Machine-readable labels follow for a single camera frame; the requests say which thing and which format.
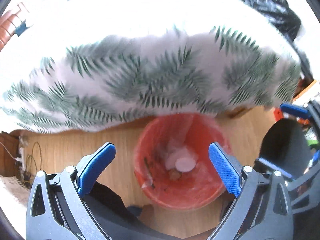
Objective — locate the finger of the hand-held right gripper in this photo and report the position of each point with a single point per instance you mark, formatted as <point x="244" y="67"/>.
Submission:
<point x="272" y="168"/>
<point x="295" y="110"/>

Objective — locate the wooden headboard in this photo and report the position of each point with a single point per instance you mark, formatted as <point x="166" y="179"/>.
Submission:
<point x="10" y="25"/>

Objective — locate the person's leg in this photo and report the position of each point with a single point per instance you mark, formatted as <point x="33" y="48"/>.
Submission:
<point x="112" y="205"/>
<point x="282" y="145"/>

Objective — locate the person's left leg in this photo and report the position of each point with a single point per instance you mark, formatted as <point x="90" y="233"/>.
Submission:
<point x="112" y="205"/>

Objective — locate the white power strip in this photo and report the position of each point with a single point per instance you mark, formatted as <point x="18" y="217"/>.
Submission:
<point x="20" y="156"/>

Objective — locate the floral rug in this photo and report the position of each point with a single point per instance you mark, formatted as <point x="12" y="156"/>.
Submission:
<point x="12" y="192"/>

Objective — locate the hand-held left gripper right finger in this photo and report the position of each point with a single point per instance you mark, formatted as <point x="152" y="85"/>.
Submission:
<point x="223" y="170"/>

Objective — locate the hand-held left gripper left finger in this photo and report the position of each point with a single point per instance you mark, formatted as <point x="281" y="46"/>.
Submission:
<point x="96" y="166"/>

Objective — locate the red bin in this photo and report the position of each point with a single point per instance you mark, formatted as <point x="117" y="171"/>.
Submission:
<point x="205" y="187"/>

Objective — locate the leaf printed blanket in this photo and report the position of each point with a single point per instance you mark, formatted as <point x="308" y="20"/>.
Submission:
<point x="150" y="80"/>

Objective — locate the person's right leg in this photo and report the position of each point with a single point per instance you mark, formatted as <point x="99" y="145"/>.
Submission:
<point x="282" y="145"/>

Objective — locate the white round lid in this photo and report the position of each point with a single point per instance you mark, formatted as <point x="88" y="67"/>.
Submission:
<point x="185" y="165"/>

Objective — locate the large black plastic bag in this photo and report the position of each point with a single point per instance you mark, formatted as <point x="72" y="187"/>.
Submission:
<point x="275" y="10"/>

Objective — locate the brown paper ball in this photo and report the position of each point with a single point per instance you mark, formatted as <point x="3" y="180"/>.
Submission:
<point x="175" y="175"/>

